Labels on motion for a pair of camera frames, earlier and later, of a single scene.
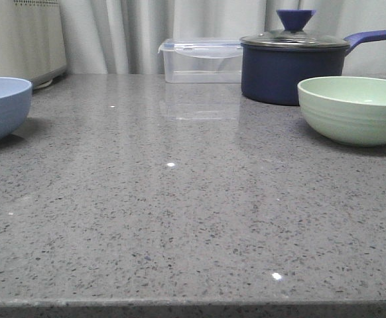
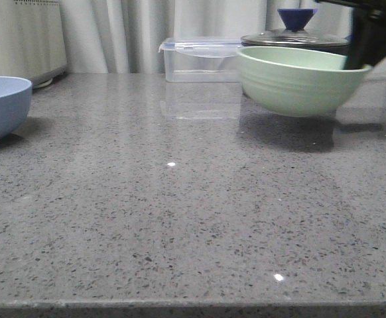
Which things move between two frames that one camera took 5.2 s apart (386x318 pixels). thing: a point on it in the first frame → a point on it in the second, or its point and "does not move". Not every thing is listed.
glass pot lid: [294, 22] does not move
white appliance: [23, 39] does not move
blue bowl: [4, 104] does not move
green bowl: [354, 111] → [298, 81]
